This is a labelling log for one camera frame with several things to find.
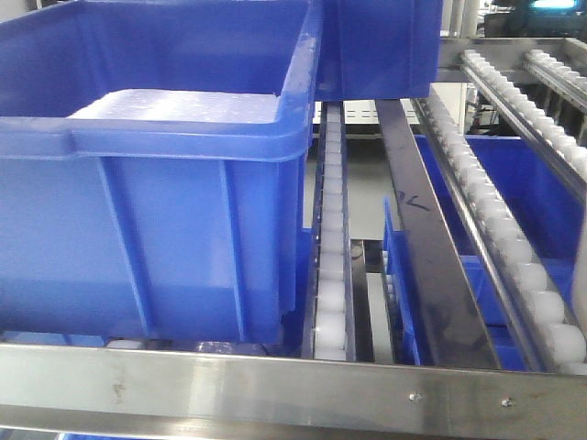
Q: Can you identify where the white plastic bin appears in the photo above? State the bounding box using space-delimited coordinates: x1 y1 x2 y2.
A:
571 256 586 332

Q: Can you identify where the centre roller track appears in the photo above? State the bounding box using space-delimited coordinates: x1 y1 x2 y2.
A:
302 102 357 362

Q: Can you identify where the roller track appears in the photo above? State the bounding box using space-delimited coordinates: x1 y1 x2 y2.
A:
460 49 586 203
523 49 586 114
412 93 586 375
302 102 357 362

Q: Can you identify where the large blue crate front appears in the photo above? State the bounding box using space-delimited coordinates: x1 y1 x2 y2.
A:
1 1 323 344

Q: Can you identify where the white foam sheet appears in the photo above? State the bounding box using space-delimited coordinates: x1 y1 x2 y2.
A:
70 89 280 124

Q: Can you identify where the blue crate rear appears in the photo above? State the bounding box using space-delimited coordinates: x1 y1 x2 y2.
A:
315 0 443 102

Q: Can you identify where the dark steel divider bar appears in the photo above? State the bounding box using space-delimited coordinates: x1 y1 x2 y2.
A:
375 100 501 370

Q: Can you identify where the blue crate lower right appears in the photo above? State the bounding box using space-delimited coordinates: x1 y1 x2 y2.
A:
382 135 584 371

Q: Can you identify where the far right roller track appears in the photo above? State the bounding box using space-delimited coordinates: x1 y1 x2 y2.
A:
460 49 586 203

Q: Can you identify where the steel front rail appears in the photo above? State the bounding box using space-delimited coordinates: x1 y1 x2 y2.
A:
1 344 586 439

